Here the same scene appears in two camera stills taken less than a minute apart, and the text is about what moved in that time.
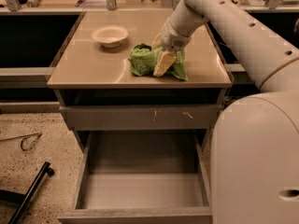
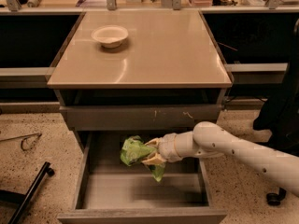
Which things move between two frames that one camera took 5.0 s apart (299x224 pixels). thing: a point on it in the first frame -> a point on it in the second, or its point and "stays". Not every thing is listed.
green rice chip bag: [143, 61] -> [134, 149]
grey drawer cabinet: [146, 141] stays
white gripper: [172, 38] -> [167, 147]
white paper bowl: [109, 36] stays
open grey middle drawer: [142, 177] stays
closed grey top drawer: [141, 118] stays
